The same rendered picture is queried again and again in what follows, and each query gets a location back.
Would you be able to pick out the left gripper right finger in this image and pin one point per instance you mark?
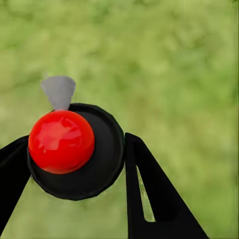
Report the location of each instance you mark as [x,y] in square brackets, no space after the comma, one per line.
[174,220]

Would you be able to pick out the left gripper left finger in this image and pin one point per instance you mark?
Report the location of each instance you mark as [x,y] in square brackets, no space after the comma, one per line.
[14,175]

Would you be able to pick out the pesticide atomizer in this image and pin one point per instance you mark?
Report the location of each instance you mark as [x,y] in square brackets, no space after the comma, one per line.
[76,151]

